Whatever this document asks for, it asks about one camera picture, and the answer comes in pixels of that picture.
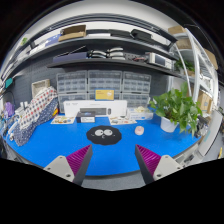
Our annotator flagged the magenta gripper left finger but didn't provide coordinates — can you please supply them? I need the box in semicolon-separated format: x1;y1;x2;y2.
44;145;93;186

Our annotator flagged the white box blue print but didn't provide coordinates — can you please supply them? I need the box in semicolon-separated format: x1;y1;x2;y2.
127;106;153;120

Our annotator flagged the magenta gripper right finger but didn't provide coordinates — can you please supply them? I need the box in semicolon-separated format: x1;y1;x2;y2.
135;145;182;184

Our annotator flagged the left clear drawer organizer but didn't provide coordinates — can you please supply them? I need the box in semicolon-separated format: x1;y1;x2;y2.
56;70;87;113

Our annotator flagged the blue table mat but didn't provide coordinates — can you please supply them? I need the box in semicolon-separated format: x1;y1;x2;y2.
6;116;198;176

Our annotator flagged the patterned fabric bundle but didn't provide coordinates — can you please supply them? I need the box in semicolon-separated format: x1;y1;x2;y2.
13;86;58;146

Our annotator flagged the yellow card box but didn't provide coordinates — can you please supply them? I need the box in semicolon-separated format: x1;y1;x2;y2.
95;89;114;101

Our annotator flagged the small black box white label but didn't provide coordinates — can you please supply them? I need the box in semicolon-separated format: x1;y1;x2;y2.
76;112;95;123

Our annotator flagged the black cartoon face mouse pad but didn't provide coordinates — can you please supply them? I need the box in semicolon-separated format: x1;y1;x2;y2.
86;125;122;146

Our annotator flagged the left sticker sheet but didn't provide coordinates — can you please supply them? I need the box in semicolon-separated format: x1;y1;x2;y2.
52;116;75;125

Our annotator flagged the right sticker sheet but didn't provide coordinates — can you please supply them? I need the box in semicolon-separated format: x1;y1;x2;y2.
109;116;136;125

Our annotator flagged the green potted plant white pot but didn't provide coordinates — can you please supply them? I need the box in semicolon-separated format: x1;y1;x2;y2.
149;82;202;135

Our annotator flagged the dark wall shelf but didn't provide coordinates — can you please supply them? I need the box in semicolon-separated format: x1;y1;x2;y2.
48;37;179;77

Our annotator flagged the long white keyboard box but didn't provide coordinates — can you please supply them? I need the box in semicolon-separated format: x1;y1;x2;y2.
63;100;127;117

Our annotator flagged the sticker sheet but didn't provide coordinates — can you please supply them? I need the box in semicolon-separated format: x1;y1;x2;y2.
109;116;136;125
52;116;75;125

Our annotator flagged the cardboard box top shelf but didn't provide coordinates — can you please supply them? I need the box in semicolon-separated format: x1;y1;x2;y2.
58;25;86;42

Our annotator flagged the white metal shelving rack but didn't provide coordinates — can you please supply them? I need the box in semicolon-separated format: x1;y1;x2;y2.
168;26;219;114

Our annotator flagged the right clear drawer organizer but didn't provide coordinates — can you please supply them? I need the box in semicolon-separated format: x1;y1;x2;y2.
121;71;151;107

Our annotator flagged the middle clear drawer organizer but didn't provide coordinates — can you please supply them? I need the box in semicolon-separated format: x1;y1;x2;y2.
88;70;122;100

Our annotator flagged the grey electronic instrument on shelf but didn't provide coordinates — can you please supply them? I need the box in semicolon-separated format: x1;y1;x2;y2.
146;52;173;70

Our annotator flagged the white plastic crate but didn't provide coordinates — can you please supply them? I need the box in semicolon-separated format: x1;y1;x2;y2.
31;79;50;97

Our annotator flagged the clear drawer organizer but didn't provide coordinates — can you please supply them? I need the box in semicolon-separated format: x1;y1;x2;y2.
121;71;151;107
88;70;122;100
56;70;87;113

